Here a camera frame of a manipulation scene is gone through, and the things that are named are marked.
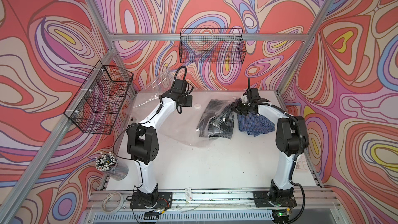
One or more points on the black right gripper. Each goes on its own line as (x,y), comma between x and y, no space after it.
(237,107)

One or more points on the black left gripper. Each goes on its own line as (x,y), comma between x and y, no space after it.
(189,103)

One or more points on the blue checked shirt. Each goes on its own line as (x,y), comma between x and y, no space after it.
(255,125)

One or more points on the clear plastic vacuum bag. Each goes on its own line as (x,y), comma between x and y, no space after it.
(179,124)

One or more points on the grey plaid shirt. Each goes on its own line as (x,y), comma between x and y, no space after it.
(217,120)

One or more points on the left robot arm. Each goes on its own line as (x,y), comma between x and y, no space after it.
(142,139)

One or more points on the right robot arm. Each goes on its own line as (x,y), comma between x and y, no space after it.
(291,138)

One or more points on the pink white calculator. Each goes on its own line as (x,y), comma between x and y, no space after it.
(301,164)

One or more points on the small white cardboard box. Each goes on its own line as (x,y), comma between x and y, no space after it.
(188,194)

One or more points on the clear cup of pens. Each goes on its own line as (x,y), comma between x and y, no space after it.
(109,164)

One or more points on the clear tape roll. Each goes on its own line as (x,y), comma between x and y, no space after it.
(112,203)

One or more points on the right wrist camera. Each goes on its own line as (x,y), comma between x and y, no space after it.
(252,94)

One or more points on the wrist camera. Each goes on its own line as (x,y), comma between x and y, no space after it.
(181,86)
(252,94)

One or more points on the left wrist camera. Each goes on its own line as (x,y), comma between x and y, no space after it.
(181,86)

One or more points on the black wire basket back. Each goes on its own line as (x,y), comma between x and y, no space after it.
(212,46)

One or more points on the black wire basket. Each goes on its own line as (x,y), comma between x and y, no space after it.
(212,46)
(103,93)

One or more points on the black wire basket left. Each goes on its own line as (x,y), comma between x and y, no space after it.
(103,93)

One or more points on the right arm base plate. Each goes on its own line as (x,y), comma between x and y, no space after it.
(275,198)

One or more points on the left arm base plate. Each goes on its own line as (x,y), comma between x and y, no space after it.
(157,200)

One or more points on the aluminium front rail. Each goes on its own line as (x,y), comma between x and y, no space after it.
(314,206)

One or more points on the aluminium frame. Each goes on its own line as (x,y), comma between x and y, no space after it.
(49,47)

